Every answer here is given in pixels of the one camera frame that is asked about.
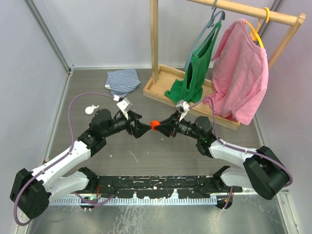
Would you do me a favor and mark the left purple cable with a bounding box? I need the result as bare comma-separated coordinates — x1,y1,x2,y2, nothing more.
13,92,121,226

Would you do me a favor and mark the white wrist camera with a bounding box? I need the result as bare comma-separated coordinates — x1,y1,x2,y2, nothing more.
117,98,133,120
176,100,190,121

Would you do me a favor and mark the blue clothes hanger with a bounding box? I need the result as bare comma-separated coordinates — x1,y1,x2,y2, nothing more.
184,0,226,74

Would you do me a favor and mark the white earbud case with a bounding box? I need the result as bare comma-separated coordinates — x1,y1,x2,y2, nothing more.
85,105,99,115

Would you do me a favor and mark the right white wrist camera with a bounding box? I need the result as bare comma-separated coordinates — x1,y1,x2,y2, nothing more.
176,100,190,121

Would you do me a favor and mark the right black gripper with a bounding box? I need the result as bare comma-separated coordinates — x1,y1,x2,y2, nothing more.
154,110,202,140

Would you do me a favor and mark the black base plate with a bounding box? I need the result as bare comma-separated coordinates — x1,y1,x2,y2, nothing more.
77,175,230,199

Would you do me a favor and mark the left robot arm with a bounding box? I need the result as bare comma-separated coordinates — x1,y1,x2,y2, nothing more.
10,109,151,223

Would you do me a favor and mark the green tank top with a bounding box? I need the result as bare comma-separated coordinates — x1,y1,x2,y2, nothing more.
164,22,222,103

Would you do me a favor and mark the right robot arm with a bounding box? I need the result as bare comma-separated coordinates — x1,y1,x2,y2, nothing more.
151,111,292,200

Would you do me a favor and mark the blue striped folded cloth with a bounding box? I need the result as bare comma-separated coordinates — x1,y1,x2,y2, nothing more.
105,68,141,98

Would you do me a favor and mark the yellow clothes hanger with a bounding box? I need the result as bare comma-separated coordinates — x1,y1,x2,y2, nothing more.
245,7,271,48

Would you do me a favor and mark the wooden clothes rack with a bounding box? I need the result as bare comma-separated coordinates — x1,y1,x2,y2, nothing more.
142,0,307,131

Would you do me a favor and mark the orange earbud case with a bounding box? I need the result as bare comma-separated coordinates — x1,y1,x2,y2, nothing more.
150,120,160,131

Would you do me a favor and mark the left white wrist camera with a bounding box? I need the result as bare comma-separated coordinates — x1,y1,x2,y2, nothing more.
117,98,133,120

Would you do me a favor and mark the aluminium rail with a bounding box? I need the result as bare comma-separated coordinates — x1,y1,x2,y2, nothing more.
48,187,289,198

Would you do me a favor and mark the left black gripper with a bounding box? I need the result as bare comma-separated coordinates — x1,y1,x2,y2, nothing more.
102,110,151,138

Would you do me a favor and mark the pink t-shirt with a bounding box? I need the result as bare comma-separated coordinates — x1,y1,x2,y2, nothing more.
204,19,269,125

